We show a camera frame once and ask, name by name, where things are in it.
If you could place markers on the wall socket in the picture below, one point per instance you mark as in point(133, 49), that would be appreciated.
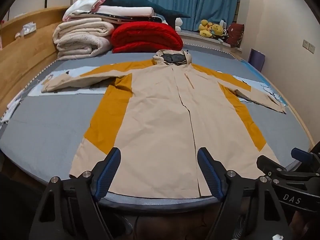
point(305, 44)
point(312, 48)

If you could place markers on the yellow bear plush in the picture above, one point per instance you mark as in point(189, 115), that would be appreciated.
point(217, 30)

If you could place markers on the black and white striped plush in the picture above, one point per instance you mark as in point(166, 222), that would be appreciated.
point(225, 36)

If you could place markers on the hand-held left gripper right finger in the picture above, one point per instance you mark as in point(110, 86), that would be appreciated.
point(210, 172)

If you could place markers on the white plush toy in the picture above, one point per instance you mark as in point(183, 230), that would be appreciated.
point(178, 25)

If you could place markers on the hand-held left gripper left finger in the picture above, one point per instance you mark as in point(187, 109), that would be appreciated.
point(110, 172)

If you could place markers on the dark red cushion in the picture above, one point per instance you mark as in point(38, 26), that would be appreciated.
point(235, 35)

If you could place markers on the folded red quilt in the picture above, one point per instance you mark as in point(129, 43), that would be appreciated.
point(147, 37)

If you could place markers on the white and pink cloth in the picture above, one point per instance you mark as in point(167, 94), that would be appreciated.
point(80, 6)

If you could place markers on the folded cream fluffy blanket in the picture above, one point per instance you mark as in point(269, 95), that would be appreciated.
point(80, 37)

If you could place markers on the beige and mustard hooded jacket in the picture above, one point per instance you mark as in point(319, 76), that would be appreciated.
point(155, 120)

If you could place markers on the folded white quilt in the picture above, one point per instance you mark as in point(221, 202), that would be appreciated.
point(125, 10)

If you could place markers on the yellow duck plush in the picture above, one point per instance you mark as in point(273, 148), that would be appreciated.
point(205, 28)

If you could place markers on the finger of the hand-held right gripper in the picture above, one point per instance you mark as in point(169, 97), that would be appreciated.
point(267, 166)
point(297, 152)

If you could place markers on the tissue pack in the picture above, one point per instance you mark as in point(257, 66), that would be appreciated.
point(29, 28)

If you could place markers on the grey bed sheet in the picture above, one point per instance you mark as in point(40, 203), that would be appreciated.
point(50, 130)

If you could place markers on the small pink object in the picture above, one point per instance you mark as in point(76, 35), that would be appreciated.
point(18, 35)

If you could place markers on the folded dark-trimmed cream blanket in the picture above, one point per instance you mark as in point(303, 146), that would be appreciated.
point(112, 18)

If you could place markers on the dark teal shark plush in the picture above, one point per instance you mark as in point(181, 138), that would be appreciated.
point(130, 1)

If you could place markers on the purple bag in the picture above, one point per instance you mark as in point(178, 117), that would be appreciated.
point(257, 60)

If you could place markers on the window sill ledge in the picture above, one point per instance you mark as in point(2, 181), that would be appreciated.
point(200, 41)

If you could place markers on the blue curtain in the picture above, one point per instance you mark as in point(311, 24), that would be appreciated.
point(190, 2)

